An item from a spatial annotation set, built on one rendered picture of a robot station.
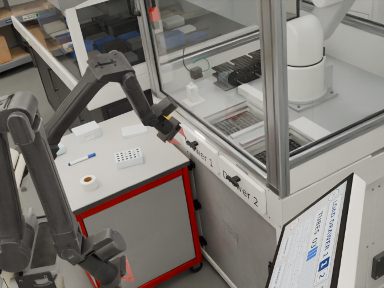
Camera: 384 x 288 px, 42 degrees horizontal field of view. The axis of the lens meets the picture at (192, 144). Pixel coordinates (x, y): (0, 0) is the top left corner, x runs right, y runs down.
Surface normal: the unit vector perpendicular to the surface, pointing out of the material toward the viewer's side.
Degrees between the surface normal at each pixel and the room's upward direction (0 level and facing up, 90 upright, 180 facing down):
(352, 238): 40
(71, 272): 0
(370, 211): 90
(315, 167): 90
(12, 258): 90
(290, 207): 90
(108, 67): 35
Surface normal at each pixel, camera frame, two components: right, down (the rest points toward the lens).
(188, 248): 0.49, 0.43
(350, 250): 0.51, -0.58
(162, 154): -0.12, -0.83
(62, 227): 0.14, 0.36
